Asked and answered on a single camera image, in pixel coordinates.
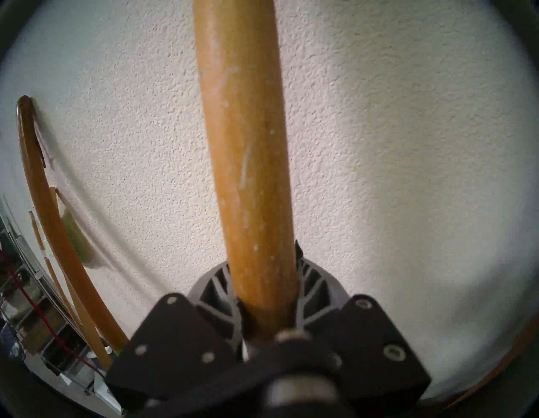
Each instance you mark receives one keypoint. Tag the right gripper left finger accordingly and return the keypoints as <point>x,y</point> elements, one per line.
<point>168,349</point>

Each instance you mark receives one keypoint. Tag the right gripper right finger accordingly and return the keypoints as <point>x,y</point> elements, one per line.
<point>370,345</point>

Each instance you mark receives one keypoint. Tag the paint-speckled pole with threaded tip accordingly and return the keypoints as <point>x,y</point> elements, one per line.
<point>248,168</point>

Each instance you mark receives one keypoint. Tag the Dunbar Drive paper sign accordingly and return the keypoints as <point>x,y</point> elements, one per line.
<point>80,244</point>

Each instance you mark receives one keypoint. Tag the bundle of metal strips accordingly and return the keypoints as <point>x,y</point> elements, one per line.
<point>21,248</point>

